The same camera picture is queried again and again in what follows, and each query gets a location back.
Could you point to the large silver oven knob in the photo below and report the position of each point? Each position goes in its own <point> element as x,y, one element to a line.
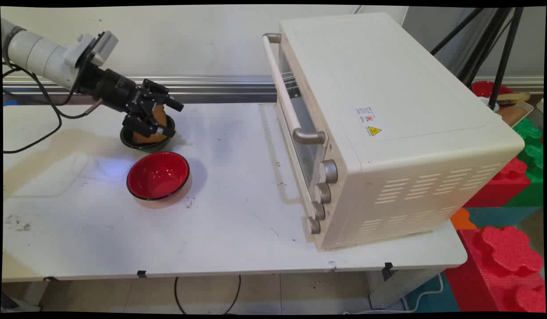
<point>330,171</point>

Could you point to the yellow warning sticker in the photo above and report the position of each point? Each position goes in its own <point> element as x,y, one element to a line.
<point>374,131</point>

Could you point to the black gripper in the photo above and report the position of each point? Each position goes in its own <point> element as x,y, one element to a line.
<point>109,86</point>

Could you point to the small black table clip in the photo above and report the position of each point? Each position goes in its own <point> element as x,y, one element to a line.
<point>142,274</point>

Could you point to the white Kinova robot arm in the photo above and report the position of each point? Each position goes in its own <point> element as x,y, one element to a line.
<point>38,55</point>

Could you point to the beige plastic tray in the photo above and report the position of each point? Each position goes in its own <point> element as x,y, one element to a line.
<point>515,113</point>

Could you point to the orange foam block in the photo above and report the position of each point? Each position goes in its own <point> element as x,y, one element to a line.
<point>462,219</point>

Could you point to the large red foam block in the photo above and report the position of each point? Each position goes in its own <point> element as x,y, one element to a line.
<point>499,270</point>

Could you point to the cream toaster oven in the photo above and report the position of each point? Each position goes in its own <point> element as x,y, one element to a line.
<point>411,88</point>

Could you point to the white label sticker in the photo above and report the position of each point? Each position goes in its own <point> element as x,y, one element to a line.
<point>365,115</point>

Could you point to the small red foam block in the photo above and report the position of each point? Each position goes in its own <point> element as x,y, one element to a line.
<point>499,186</point>

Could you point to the teal foam block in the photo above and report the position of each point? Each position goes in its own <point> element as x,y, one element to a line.
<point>504,216</point>

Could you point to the red bowl with black rim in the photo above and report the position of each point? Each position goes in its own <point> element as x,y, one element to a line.
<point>158,175</point>

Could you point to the dark green bowl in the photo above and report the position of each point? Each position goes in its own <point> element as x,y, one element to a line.
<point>140,146</point>

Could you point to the tan bread piece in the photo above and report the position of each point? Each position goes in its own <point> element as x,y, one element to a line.
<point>515,97</point>

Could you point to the black tripod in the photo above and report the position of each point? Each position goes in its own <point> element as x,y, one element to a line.
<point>506,53</point>

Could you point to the small red background bowl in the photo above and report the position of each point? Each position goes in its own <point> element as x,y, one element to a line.
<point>481,88</point>

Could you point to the green foam block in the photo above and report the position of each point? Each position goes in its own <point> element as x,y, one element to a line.
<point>533,155</point>

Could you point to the large black table clip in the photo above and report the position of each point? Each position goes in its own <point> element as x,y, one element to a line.
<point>388,269</point>

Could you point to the aluminium rail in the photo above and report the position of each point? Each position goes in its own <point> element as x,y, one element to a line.
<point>202,88</point>

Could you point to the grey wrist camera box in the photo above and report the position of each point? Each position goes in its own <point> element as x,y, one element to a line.
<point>103,44</point>

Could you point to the white table leg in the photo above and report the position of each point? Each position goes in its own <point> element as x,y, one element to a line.
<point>393,288</point>

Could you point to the brown toast slice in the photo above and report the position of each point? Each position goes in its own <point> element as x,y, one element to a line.
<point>159,117</point>

